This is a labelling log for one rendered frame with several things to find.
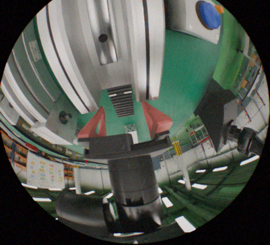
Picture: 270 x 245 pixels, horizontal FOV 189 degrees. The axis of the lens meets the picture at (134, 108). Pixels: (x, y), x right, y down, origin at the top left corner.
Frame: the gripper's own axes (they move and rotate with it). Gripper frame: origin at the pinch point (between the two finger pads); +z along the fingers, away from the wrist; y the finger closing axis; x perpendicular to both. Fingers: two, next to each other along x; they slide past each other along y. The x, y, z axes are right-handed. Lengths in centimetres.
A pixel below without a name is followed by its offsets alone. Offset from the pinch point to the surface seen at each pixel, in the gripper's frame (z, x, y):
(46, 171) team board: -55, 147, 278
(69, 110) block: 2.6, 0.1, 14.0
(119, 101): 4.2, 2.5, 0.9
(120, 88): 4.1, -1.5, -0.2
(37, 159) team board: -25, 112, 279
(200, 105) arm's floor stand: 7.0, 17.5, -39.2
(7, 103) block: -1.8, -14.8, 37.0
